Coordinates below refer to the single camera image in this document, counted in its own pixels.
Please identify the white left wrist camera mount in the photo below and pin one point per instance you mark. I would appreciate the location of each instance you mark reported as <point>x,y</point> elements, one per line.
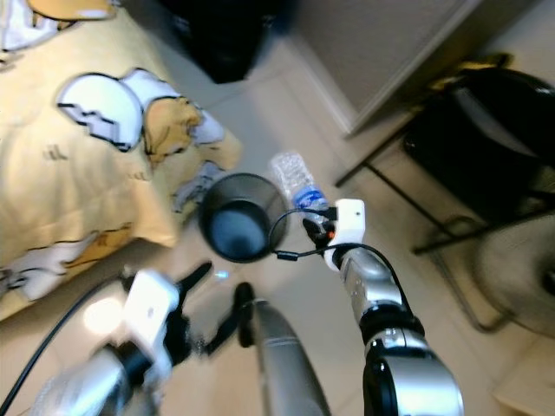
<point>149,312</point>

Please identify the black bag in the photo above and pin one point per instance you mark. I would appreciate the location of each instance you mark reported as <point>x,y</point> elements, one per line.
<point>221,35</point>

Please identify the black metal frame chair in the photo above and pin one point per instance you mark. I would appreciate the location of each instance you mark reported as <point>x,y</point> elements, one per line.
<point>477,139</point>

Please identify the white round floor fan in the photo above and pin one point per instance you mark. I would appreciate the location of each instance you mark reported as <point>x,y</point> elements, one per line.
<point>516,269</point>

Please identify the grey robot leg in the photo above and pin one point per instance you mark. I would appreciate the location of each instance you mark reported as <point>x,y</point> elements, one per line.
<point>282,364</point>

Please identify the black mesh wastebasket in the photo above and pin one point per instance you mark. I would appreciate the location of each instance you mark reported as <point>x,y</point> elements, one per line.
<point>238,227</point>

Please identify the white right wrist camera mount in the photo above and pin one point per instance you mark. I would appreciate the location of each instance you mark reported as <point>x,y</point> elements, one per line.
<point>350,222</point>

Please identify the clear plastic water bottle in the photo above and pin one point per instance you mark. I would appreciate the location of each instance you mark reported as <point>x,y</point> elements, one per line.
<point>290,172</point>

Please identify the yellow cloth item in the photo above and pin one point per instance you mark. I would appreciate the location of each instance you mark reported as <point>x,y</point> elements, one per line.
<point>477,65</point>

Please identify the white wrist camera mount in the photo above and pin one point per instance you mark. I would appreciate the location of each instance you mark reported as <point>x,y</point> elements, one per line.
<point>350,222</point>
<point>149,312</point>

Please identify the grey wooden cabinet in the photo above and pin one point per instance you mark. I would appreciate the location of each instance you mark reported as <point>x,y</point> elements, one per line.
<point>381,48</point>

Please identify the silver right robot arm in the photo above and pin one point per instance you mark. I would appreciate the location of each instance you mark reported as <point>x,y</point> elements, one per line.
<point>381,295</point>

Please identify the yellow cartoon print blanket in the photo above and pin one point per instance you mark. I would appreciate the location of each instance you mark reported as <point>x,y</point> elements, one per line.
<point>69,191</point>

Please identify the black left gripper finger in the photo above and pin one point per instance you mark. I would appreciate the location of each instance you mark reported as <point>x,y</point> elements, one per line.
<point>195,277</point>
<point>241,308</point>

